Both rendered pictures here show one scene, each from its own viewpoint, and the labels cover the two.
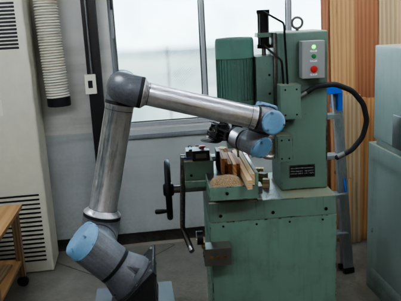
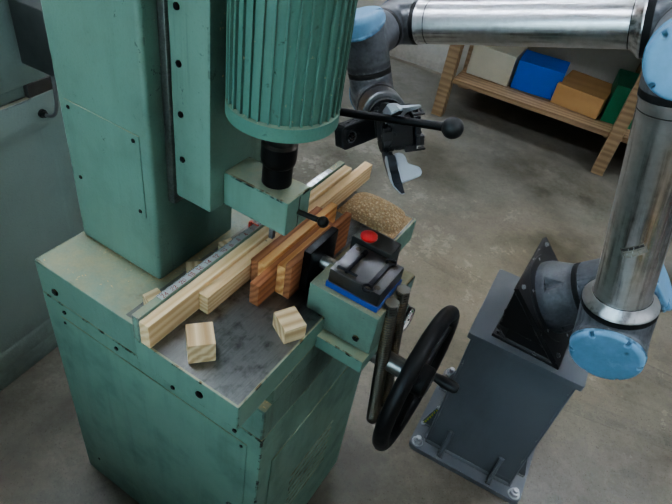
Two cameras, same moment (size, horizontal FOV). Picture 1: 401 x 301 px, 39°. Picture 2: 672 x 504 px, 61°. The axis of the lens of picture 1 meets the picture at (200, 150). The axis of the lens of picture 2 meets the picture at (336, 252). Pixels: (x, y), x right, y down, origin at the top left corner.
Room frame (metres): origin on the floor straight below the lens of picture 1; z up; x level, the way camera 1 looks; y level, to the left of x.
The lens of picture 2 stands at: (3.25, 0.31, 1.63)
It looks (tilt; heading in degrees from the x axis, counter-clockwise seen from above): 41 degrees down; 208
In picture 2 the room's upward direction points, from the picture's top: 11 degrees clockwise
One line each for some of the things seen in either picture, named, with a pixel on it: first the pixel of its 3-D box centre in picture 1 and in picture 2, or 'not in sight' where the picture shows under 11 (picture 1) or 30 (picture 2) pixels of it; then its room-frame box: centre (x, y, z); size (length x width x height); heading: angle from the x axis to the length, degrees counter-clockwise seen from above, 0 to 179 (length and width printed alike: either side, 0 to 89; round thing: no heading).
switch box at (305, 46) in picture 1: (311, 59); not in sight; (2.48, -0.50, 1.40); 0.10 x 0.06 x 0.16; 93
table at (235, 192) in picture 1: (216, 174); (317, 291); (2.59, -0.07, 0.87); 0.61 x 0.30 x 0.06; 3
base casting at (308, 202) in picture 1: (264, 193); (219, 281); (2.61, -0.30, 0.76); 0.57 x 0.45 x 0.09; 93
